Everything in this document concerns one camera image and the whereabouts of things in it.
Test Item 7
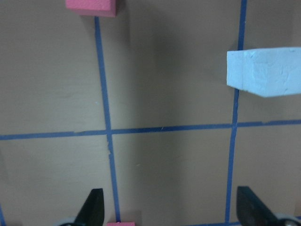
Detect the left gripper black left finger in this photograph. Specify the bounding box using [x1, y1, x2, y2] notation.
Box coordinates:
[73, 188, 104, 226]

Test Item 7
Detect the pink foam block far left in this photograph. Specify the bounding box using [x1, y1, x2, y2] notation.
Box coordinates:
[65, 0, 116, 17]

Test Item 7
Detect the light blue foam block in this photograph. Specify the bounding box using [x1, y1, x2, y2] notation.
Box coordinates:
[227, 47, 301, 97]

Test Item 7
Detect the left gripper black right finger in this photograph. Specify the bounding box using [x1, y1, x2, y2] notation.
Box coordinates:
[236, 186, 278, 226]

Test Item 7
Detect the pink foam block near left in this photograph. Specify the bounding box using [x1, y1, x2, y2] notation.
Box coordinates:
[106, 222, 135, 226]

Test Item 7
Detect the pink foam block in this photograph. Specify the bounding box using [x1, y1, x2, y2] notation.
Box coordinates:
[65, 0, 116, 17]
[106, 222, 135, 226]

